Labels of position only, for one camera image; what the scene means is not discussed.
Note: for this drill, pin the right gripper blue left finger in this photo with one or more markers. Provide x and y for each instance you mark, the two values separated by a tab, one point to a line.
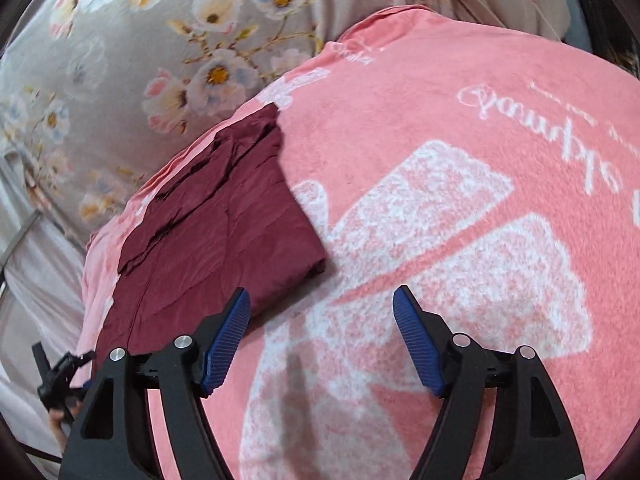
218	337

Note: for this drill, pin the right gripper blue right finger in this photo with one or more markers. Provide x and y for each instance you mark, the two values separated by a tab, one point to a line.
426	336

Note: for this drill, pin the maroon puffer jacket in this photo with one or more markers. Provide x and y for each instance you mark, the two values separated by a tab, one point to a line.
227	220

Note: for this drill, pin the person's left hand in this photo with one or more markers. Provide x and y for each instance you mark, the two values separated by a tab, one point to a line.
59	427

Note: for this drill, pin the pink printed blanket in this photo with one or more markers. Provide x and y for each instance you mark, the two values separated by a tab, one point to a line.
494	173

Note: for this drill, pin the grey floral bed sheet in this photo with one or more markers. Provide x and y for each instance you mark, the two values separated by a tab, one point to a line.
96	95

